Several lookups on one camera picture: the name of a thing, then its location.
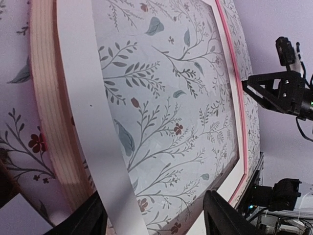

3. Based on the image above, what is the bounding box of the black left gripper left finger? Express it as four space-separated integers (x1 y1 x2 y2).
45 192 108 235

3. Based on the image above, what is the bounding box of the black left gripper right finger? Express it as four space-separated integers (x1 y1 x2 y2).
203 190 264 235

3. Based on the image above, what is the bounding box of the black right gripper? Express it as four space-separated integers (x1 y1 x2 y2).
242 72 313 120

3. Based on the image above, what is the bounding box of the pink wooden picture frame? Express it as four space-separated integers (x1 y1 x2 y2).
29 0 249 213

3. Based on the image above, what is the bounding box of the landscape photo print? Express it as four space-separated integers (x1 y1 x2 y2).
0 148 53 235

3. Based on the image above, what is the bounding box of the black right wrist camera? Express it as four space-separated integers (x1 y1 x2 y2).
275 37 304 75

